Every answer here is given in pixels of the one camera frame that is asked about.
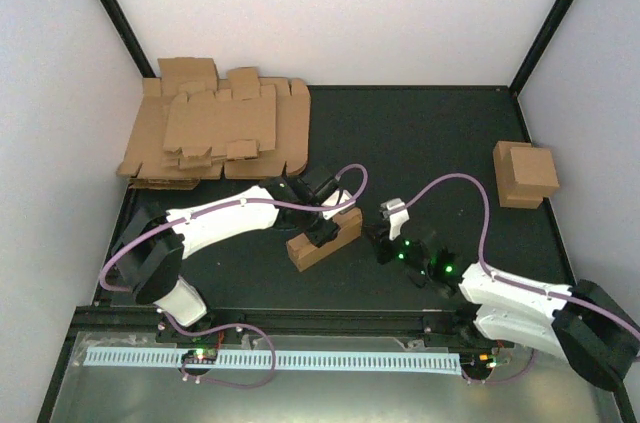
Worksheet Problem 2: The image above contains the controller circuit board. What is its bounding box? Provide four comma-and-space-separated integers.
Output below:
460, 352, 507, 371
181, 347, 219, 364

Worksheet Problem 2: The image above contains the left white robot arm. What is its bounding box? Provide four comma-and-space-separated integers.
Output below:
114, 168, 352, 342

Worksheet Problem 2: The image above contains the cardboard box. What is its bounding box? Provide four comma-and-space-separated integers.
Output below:
507, 147, 560, 198
285, 206, 363, 273
493, 141, 543, 209

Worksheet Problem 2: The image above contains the purple cable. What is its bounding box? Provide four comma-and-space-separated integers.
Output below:
99, 163, 369, 389
382, 173, 640, 385

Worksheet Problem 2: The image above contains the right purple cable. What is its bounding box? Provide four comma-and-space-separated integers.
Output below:
382, 173, 640, 385

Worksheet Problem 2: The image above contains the stack of flat cardboard blanks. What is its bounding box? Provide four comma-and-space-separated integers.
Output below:
116, 57, 311, 190

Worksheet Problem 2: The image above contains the black frame post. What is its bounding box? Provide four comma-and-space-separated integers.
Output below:
509, 0, 575, 97
99, 0, 156, 78

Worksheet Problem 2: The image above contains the left controller circuit board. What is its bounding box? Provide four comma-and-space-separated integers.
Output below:
181, 347, 219, 364

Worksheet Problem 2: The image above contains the right controller circuit board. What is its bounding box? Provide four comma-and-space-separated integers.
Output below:
460, 352, 507, 371

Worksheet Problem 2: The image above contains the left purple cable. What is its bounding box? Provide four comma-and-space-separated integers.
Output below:
99, 163, 369, 389

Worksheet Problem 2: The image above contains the right black frame post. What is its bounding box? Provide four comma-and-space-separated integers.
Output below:
509, 0, 575, 97

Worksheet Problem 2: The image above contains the left black frame post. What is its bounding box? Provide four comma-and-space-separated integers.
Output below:
99, 0, 156, 78

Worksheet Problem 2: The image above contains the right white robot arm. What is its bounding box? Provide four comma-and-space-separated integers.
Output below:
365, 224, 639, 392

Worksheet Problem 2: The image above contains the light blue slotted cable duct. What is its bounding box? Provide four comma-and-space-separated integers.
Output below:
82, 347, 462, 376

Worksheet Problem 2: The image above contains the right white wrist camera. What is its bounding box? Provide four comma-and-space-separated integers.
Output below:
380, 198, 410, 241

